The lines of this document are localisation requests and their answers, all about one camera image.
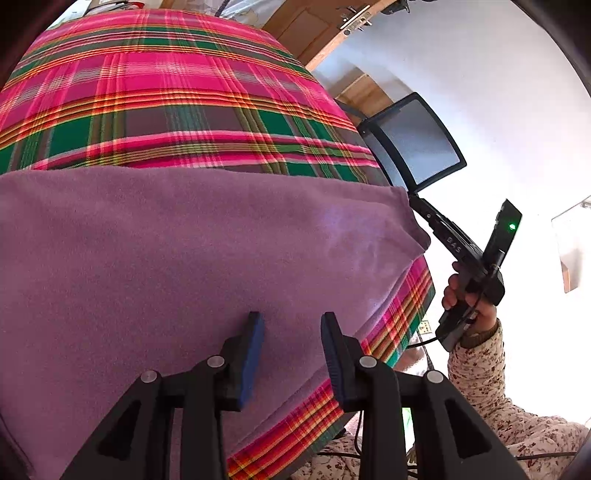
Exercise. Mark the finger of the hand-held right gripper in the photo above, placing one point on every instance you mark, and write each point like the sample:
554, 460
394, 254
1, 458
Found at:
422, 210

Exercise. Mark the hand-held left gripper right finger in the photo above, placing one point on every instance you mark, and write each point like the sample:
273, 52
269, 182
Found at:
333, 364

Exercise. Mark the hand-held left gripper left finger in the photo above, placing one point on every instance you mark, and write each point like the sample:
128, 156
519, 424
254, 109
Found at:
253, 364

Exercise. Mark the purple fleece garment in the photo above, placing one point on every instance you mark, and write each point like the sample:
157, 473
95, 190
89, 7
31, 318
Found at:
184, 258

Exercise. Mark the person's right forearm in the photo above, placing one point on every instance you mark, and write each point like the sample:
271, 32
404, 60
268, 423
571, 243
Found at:
485, 383

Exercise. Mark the person's right hand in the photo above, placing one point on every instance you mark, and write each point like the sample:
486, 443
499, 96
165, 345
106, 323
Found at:
482, 318

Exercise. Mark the person's floral top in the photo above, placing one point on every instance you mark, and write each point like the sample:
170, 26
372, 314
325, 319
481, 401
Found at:
337, 461

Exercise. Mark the light wooden board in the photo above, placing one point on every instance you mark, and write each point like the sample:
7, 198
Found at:
364, 92

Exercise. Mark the wooden door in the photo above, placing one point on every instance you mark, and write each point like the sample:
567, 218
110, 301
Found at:
304, 27

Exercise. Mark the printed translucent door curtain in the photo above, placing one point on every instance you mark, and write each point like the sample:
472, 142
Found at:
244, 9

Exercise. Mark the pink green plaid bed sheet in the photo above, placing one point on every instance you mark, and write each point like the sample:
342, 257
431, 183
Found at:
161, 83

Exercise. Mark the wall socket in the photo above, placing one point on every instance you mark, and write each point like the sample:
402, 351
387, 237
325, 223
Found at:
425, 326

